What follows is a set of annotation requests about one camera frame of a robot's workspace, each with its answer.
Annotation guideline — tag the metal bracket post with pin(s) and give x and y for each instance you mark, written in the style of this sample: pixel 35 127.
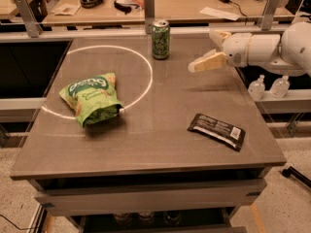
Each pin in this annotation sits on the metal bracket post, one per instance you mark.
pixel 32 26
pixel 149 9
pixel 265 22

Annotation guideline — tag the left metal bracket post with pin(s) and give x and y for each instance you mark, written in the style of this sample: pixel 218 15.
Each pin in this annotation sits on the left metal bracket post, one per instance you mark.
pixel 32 26

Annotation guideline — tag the right metal bracket post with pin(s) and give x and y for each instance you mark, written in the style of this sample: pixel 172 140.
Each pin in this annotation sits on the right metal bracket post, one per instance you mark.
pixel 265 22

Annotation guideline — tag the black snack bar wrapper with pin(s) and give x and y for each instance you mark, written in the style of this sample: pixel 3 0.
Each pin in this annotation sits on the black snack bar wrapper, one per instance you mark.
pixel 221 131

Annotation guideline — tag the clear plastic bottle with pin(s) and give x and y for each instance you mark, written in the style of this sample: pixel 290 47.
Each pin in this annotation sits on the clear plastic bottle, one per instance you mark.
pixel 280 87
pixel 257 88

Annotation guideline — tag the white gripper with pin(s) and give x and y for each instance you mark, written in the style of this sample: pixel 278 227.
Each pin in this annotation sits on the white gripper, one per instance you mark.
pixel 237 49

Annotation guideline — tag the black sunglasses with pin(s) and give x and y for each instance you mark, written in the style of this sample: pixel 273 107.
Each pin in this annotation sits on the black sunglasses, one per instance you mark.
pixel 122 8

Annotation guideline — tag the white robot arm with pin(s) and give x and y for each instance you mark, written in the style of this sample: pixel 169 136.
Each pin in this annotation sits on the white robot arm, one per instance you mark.
pixel 288 53

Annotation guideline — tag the green soda can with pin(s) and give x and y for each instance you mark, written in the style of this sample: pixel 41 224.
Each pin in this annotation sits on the green soda can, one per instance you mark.
pixel 160 39

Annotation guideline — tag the middle metal bracket post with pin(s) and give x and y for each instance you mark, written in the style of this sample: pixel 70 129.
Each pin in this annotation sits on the middle metal bracket post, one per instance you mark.
pixel 149 9

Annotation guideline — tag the white paper sheet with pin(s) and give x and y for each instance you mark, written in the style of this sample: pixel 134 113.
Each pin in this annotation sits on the white paper sheet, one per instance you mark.
pixel 219 14

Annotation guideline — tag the small paper card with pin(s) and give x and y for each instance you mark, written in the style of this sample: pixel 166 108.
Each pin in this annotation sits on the small paper card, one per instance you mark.
pixel 66 10

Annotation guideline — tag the green snack bag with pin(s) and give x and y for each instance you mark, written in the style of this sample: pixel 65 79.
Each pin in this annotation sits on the green snack bag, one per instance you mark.
pixel 93 99

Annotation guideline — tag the right clear plastic bottle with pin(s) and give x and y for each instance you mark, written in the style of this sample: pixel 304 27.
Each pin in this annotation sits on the right clear plastic bottle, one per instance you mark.
pixel 280 87

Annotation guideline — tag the left clear plastic bottle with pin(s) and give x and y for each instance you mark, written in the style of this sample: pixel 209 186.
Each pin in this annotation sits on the left clear plastic bottle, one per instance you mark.
pixel 257 88

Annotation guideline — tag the white table drawer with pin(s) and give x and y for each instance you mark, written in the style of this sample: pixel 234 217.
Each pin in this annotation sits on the white table drawer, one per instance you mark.
pixel 150 197

